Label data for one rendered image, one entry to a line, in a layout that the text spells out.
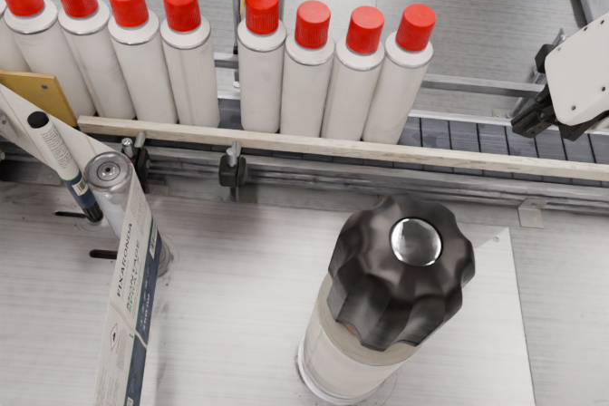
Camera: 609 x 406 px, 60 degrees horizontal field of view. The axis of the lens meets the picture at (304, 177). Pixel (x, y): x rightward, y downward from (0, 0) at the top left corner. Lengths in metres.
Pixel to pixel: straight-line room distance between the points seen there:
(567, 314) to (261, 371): 0.38
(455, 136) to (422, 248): 0.44
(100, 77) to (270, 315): 0.32
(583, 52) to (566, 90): 0.04
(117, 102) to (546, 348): 0.58
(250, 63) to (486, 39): 0.48
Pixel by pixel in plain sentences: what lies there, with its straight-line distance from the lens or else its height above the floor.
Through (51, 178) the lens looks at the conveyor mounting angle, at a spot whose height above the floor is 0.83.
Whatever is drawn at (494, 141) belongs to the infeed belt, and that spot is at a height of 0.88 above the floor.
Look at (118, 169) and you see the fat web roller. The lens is 0.45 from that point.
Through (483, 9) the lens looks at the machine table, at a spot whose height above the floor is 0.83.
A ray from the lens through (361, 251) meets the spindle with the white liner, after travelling 0.29.
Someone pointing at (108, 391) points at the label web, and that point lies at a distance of 0.43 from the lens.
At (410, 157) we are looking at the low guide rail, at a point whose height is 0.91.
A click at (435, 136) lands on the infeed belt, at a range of 0.72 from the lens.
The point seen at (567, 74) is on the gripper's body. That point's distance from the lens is 0.64.
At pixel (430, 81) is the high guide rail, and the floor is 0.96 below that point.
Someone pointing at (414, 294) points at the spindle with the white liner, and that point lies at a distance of 0.29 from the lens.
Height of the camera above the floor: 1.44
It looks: 59 degrees down
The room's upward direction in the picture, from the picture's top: 8 degrees clockwise
